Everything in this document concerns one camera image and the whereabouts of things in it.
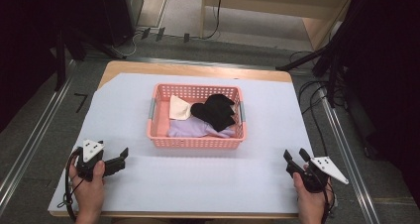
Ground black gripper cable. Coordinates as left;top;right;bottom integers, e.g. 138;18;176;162
320;177;337;224
56;148;84;222

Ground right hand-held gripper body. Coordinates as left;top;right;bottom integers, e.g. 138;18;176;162
296;156;350;194

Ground black metal stand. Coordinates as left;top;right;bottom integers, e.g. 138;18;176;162
274;0;368;109
53;25;87;92

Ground pink plastic basket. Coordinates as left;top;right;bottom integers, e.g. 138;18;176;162
146;82;249;150

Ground light wooden shelf unit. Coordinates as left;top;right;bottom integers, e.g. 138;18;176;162
199;0;357;53

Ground black cloth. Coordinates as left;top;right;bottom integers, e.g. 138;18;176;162
189;93;238;133

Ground person's right hand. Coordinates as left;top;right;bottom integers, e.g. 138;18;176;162
292;164;331;224

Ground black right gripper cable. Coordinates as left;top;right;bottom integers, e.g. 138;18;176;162
320;177;337;224

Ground lavender cloth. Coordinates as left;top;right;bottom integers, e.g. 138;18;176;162
165;115;236;140

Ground white table sheet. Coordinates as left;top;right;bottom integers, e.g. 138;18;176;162
48;72;335;216

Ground metal floor rail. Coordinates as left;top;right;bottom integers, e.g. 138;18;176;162
0;58;77;216
319;84;381;224

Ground person's left hand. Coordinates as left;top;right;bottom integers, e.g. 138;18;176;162
68;160;107;224

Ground white floor cable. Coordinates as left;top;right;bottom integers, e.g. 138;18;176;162
110;31;144;57

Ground cream cloth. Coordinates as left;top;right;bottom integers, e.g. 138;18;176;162
168;94;192;122

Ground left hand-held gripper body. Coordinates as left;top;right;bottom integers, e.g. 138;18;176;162
75;139;107;182

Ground black hanging cable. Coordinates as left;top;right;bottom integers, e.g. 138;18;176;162
201;0;225;41

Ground black floor cables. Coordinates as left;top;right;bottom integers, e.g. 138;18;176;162
288;50;349;158

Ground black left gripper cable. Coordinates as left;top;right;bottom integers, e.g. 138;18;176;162
56;148;84;222

